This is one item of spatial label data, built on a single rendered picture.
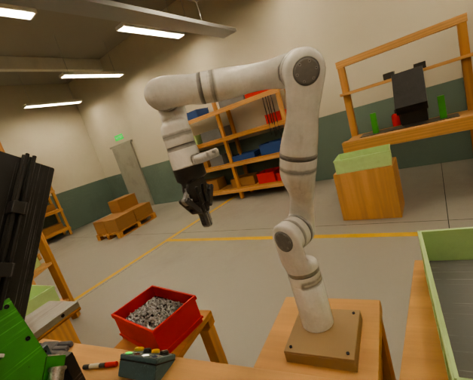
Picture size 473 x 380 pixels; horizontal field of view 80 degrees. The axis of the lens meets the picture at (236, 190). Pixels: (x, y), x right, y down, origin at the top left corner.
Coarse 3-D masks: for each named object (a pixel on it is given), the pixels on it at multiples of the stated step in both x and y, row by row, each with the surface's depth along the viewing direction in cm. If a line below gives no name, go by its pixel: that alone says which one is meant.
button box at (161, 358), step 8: (136, 352) 87; (144, 352) 86; (120, 360) 85; (128, 360) 83; (136, 360) 82; (144, 360) 80; (152, 360) 79; (160, 360) 80; (168, 360) 82; (120, 368) 84; (128, 368) 82; (136, 368) 81; (144, 368) 80; (152, 368) 78; (160, 368) 79; (168, 368) 82; (120, 376) 83; (128, 376) 82; (136, 376) 80; (144, 376) 79; (152, 376) 78; (160, 376) 79
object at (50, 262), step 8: (0, 144) 290; (40, 240) 306; (40, 248) 307; (48, 248) 313; (48, 256) 310; (40, 264) 310; (48, 264) 305; (56, 264) 318; (40, 272) 289; (56, 272) 314; (32, 280) 274; (56, 280) 315; (64, 280) 322; (64, 288) 318; (64, 296) 319
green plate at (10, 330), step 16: (0, 320) 64; (16, 320) 66; (0, 336) 63; (16, 336) 65; (32, 336) 67; (0, 352) 62; (16, 352) 64; (32, 352) 66; (0, 368) 61; (16, 368) 63; (32, 368) 65
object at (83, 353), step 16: (80, 352) 102; (96, 352) 99; (112, 352) 97; (112, 368) 89; (176, 368) 81; (192, 368) 79; (208, 368) 78; (224, 368) 76; (240, 368) 74; (256, 368) 73
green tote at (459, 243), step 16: (432, 240) 100; (448, 240) 98; (464, 240) 96; (432, 256) 101; (448, 256) 99; (464, 256) 97; (432, 288) 73; (432, 304) 86; (448, 336) 59; (448, 352) 55; (448, 368) 55
